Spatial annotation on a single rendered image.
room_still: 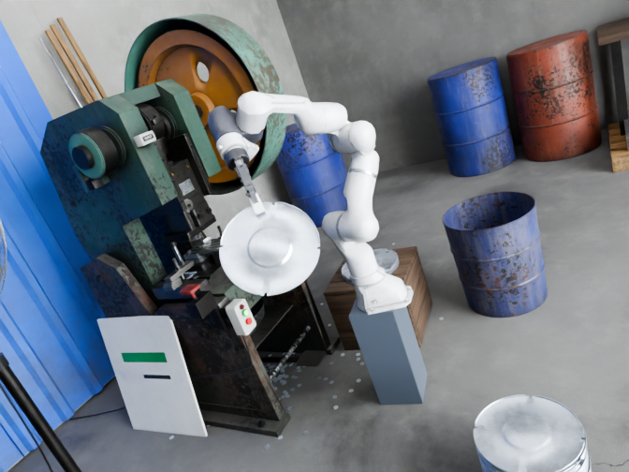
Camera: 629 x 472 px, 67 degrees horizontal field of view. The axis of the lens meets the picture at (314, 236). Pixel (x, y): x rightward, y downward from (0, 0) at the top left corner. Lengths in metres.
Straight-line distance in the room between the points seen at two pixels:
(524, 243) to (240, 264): 1.36
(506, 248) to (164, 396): 1.71
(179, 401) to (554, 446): 1.58
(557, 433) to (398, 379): 0.68
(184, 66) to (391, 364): 1.61
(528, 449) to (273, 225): 0.94
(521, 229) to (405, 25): 3.09
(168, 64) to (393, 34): 2.95
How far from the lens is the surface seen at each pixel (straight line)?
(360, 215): 1.67
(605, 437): 1.89
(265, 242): 1.37
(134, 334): 2.42
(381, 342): 1.90
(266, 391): 2.12
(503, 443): 1.55
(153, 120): 2.06
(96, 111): 2.02
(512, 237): 2.23
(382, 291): 1.80
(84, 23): 3.67
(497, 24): 4.77
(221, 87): 2.30
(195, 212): 2.08
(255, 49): 2.22
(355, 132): 1.69
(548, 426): 1.58
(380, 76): 5.09
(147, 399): 2.57
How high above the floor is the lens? 1.39
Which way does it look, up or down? 20 degrees down
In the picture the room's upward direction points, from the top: 20 degrees counter-clockwise
